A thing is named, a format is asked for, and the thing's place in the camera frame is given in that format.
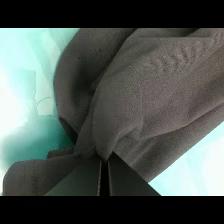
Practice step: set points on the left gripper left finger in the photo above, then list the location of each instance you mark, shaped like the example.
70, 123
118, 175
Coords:
83, 180

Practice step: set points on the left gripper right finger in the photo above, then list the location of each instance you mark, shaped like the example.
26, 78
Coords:
128, 180

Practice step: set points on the black garment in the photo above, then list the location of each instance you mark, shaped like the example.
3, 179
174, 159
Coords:
150, 100

